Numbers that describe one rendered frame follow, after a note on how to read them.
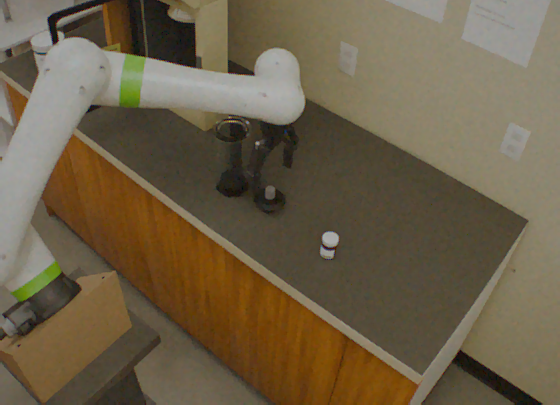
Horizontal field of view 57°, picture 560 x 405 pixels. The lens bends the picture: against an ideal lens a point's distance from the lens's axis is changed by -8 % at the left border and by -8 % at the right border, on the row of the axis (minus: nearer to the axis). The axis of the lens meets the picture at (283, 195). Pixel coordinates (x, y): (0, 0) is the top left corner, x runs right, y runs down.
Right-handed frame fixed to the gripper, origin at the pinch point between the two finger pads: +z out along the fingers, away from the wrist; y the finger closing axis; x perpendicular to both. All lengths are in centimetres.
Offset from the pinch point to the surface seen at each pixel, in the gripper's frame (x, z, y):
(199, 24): -40, -29, -11
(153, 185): -31.7, 11.7, 18.7
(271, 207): 2.8, 8.8, 2.9
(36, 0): -167, 3, -19
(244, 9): -62, -12, -54
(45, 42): -113, -4, 6
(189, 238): -19.6, 28.8, 16.3
